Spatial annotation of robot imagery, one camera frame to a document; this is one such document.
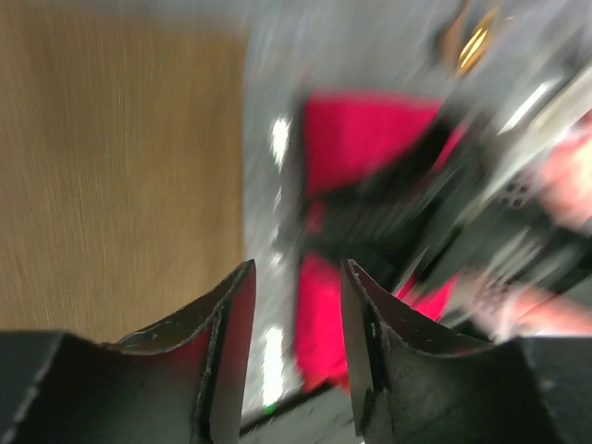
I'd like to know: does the salmon pink cloth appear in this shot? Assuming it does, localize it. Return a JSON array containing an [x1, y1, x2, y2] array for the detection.
[[540, 138, 591, 230]]

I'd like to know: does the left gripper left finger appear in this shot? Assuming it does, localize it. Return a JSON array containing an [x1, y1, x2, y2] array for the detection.
[[1, 261, 256, 443]]

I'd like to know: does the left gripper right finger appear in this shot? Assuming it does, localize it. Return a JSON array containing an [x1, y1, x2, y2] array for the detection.
[[341, 260, 591, 443]]

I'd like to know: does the brown fabric napkin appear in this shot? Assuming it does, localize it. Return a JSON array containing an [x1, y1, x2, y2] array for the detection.
[[1, 3, 246, 341]]

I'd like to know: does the white plastic basket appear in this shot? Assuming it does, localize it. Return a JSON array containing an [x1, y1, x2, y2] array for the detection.
[[458, 179, 591, 342]]

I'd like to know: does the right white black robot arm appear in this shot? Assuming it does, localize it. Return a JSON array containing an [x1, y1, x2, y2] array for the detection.
[[305, 70, 591, 341]]

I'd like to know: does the gold spoon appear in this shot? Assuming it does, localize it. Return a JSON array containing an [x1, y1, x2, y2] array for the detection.
[[455, 7, 507, 78]]

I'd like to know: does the copper brown spoon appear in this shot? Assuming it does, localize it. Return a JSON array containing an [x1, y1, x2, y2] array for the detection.
[[435, 0, 472, 66]]

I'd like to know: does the red folded cloth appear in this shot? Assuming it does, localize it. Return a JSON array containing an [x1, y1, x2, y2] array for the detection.
[[294, 92, 461, 391]]

